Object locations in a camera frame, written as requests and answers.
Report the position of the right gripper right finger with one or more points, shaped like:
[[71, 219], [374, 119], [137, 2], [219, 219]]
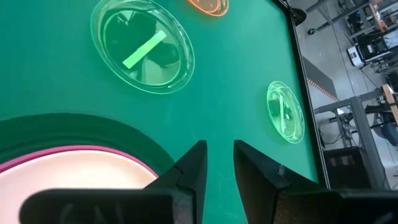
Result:
[[295, 205]]

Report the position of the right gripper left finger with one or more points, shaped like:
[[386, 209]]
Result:
[[124, 207]]

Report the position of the pink plastic plate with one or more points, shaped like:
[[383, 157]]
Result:
[[93, 148]]

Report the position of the dark green plastic plate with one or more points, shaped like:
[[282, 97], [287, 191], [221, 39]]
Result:
[[93, 130]]

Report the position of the small clear green plate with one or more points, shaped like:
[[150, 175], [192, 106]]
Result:
[[284, 115]]

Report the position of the clear red plastic plate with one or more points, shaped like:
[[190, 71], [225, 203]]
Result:
[[214, 7]]

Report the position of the black floor box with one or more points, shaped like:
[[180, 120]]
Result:
[[339, 174]]

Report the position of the large clear green plate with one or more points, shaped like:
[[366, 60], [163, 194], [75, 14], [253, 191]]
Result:
[[149, 77]]

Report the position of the wooden beam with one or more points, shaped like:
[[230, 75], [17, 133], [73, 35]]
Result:
[[390, 99]]

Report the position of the white printer device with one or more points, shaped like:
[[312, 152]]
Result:
[[354, 56]]

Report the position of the black round clamp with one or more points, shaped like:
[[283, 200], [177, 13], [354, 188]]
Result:
[[298, 15]]

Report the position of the grey metal table frame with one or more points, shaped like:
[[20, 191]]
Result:
[[362, 130]]

